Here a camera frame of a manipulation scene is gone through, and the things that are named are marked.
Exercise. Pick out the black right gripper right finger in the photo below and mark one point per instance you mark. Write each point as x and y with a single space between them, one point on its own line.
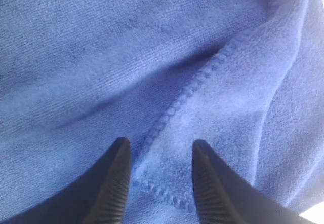
222 196

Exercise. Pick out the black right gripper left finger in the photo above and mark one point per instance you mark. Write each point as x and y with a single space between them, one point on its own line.
98 196

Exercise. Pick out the blue terry towel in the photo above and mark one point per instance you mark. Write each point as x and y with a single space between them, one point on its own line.
244 75

